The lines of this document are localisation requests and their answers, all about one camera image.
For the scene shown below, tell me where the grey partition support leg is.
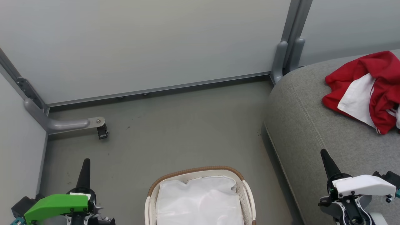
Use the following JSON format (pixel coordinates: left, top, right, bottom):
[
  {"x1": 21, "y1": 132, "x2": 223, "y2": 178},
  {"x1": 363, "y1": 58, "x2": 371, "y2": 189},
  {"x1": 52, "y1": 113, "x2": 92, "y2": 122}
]
[{"x1": 24, "y1": 98, "x2": 106, "y2": 132}]

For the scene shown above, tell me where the grey fabric sofa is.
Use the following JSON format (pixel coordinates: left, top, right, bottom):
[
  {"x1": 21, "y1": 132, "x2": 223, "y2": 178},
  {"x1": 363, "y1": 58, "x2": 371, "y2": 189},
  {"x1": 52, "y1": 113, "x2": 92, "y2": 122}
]
[{"x1": 264, "y1": 48, "x2": 400, "y2": 225}]

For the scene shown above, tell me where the grey partition double post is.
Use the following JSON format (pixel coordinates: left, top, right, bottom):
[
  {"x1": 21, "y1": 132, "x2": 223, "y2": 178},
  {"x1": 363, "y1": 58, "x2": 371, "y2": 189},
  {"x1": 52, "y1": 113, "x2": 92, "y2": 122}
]
[{"x1": 271, "y1": 0, "x2": 313, "y2": 85}]

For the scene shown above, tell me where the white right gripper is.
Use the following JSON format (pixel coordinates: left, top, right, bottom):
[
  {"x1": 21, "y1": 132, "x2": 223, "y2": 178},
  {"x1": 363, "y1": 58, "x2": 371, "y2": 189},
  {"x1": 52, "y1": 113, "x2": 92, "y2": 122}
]
[{"x1": 319, "y1": 149, "x2": 397, "y2": 225}]

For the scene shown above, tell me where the white liner bag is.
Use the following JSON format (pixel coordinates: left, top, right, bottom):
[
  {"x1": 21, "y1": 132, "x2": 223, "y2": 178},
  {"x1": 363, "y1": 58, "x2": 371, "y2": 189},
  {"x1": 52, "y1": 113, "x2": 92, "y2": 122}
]
[{"x1": 156, "y1": 176, "x2": 245, "y2": 225}]

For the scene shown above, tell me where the black caster wheel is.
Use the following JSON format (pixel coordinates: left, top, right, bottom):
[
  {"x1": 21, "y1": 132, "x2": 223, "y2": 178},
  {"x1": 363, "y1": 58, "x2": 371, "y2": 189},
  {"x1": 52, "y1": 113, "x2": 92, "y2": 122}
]
[{"x1": 97, "y1": 124, "x2": 109, "y2": 140}]

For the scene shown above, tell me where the red and white garment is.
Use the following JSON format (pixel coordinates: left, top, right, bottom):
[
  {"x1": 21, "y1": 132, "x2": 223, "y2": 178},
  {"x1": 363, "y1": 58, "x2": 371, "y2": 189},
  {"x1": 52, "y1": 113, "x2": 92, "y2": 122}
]
[{"x1": 322, "y1": 51, "x2": 400, "y2": 135}]

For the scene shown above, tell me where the white laundry basket, brown rim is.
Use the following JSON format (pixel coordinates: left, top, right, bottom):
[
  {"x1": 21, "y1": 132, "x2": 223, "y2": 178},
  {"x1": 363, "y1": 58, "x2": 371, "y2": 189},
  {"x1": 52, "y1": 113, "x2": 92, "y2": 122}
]
[{"x1": 144, "y1": 166, "x2": 257, "y2": 225}]

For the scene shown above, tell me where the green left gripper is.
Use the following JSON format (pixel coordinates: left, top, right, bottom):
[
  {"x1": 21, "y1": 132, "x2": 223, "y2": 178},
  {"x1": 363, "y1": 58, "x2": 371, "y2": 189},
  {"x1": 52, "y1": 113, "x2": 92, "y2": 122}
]
[{"x1": 24, "y1": 158, "x2": 115, "y2": 225}]

